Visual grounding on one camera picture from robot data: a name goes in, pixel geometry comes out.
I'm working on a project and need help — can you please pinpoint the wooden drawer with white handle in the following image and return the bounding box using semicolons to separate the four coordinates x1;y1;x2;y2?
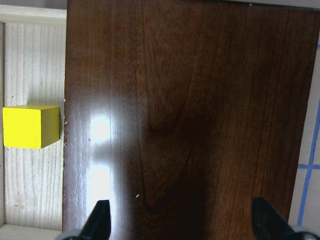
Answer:
0;4;67;240

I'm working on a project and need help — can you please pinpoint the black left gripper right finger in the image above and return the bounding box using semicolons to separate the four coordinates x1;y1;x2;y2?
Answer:
251;197;320;240

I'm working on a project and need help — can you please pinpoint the dark wooden drawer cabinet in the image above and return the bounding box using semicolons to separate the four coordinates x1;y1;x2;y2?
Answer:
62;0;320;240

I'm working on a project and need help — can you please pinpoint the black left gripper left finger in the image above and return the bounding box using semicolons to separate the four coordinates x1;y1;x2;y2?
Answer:
55;200;111;240

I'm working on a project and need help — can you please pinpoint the yellow wooden block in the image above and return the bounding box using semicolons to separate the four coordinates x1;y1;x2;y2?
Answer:
2;104;60;149

